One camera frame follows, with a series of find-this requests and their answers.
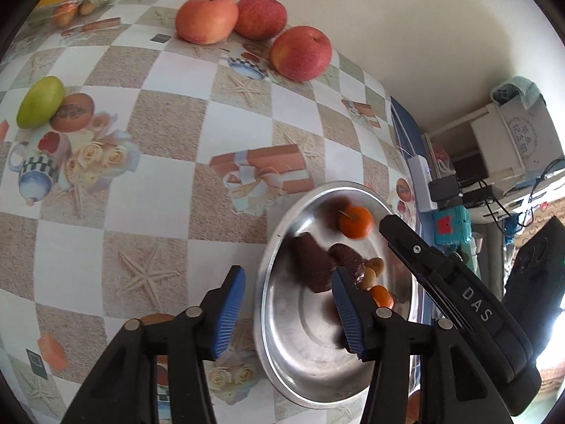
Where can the small orange fruit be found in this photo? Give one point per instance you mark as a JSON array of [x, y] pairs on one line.
[[65, 14]]

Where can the orange tangerine with stem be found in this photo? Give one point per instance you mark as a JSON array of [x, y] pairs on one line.
[[355, 222]]

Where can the black power adapter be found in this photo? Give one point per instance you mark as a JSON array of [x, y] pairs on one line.
[[443, 187]]

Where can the white power strip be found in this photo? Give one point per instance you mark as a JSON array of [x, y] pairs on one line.
[[421, 183]]

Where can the red apple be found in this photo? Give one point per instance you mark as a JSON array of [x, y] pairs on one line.
[[301, 53], [260, 15], [206, 18]]

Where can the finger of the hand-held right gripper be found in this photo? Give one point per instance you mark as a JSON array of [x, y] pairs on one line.
[[435, 293], [406, 240]]

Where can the green mango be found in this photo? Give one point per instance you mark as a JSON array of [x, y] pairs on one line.
[[40, 101]]

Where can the teal plastic toy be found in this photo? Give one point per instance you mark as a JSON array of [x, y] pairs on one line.
[[450, 225]]

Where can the white shelf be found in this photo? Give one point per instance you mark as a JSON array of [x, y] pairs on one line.
[[507, 141]]

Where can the clear plastic container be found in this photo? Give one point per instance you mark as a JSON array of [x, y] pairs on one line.
[[53, 9]]

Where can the white printed box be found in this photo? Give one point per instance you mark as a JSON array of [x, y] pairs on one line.
[[536, 137]]

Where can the teal cloth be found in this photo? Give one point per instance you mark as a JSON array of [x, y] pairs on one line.
[[521, 90]]

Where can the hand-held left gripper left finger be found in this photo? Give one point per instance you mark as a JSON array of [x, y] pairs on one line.
[[227, 304]]

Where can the round metal plate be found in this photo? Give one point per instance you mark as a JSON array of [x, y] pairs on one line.
[[304, 353]]

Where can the small brown fruit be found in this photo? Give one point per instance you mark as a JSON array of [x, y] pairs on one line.
[[87, 6]]

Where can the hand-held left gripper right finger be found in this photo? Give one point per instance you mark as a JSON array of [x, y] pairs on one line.
[[348, 318]]

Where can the small tan longan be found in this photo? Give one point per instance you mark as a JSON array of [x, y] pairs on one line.
[[368, 279], [376, 266]]

